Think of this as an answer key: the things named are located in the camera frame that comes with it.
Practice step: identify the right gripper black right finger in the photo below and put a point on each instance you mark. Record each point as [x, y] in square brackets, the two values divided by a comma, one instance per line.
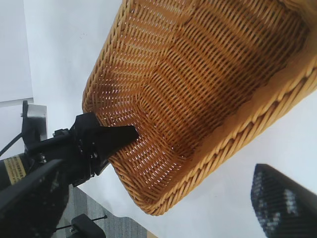
[284, 208]

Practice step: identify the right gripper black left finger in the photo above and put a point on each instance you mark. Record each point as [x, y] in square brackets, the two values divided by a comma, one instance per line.
[29, 213]

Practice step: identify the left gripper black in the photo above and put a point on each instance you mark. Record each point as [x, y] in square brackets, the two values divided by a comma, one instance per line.
[81, 148]

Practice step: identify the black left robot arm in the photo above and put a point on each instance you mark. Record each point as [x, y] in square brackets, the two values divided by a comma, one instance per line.
[49, 148]

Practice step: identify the tan woven wicker basket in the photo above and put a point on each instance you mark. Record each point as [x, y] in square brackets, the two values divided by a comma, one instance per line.
[198, 86]

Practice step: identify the black table clamp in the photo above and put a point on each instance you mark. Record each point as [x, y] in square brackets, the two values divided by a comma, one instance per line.
[84, 228]

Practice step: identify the black zip tie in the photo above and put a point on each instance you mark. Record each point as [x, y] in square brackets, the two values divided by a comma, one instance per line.
[99, 218]

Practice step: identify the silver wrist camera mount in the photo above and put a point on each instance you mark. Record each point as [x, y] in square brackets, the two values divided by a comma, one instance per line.
[37, 116]

